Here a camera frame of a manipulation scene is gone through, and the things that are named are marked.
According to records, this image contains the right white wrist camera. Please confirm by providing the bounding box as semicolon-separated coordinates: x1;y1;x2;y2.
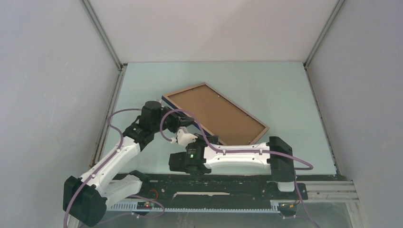
171;127;198;147

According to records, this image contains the wooden picture frame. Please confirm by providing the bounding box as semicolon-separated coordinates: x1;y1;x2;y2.
161;82;270;146

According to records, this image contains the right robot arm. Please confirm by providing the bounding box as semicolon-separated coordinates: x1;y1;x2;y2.
168;136;296;199

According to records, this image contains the aluminium corner post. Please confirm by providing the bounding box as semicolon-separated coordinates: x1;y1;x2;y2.
80;0;123;71
304;0;347;69

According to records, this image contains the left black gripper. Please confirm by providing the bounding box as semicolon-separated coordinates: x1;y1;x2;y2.
152;106;194;133

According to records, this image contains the left aluminium corner post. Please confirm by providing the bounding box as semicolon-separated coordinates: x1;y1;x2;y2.
80;0;123;71

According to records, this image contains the right aluminium corner post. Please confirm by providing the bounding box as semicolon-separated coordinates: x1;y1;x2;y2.
304;0;347;69

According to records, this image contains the brown backing board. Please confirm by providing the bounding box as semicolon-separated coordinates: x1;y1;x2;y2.
168;85;266;145

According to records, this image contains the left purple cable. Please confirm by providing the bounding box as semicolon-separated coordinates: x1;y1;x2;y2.
63;108;142;228

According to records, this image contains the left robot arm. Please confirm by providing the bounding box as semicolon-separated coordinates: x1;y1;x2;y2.
63;101;194;228

